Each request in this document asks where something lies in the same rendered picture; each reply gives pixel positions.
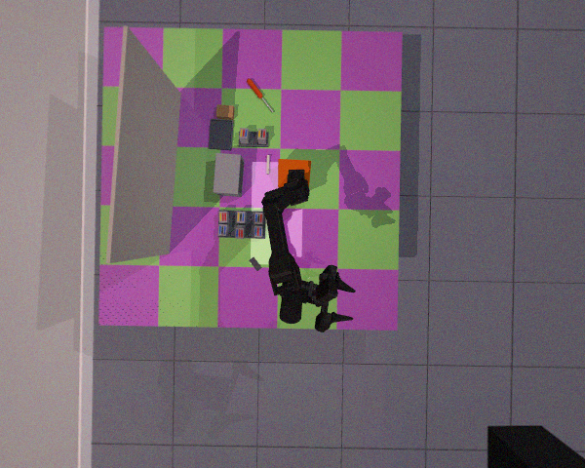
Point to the red-handled screwdriver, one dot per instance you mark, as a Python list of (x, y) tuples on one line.
[(257, 91)]

